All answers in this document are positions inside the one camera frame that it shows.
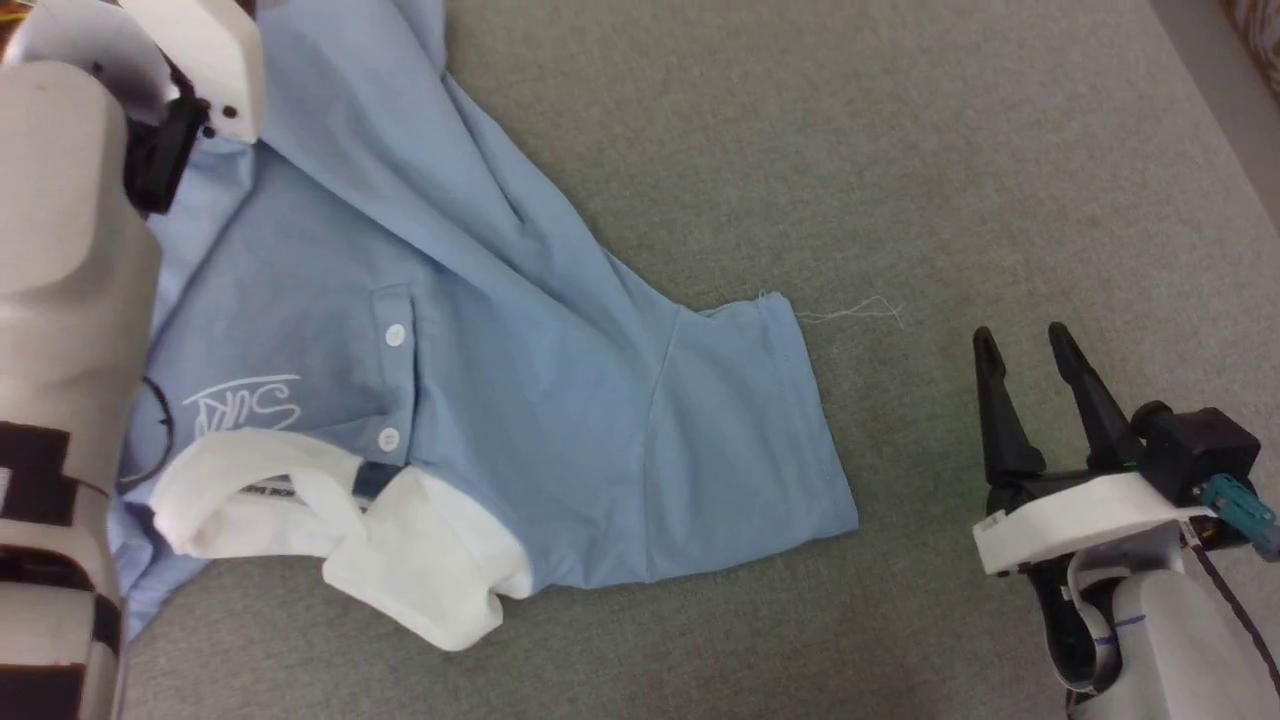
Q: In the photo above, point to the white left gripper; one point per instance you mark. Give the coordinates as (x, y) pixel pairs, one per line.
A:
(215, 60)

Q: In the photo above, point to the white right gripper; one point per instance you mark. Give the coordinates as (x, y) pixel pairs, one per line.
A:
(1080, 515)

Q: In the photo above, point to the light blue polo shirt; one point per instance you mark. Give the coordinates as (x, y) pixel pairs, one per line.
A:
(500, 350)

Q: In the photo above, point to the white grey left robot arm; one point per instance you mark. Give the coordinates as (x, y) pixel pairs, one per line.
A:
(60, 300)

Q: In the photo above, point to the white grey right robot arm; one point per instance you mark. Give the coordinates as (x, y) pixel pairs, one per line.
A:
(1180, 640)

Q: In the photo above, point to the brown patterned fabric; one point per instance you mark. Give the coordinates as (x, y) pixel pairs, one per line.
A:
(1262, 40)

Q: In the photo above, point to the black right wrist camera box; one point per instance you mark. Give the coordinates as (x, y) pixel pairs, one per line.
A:
(1200, 445)

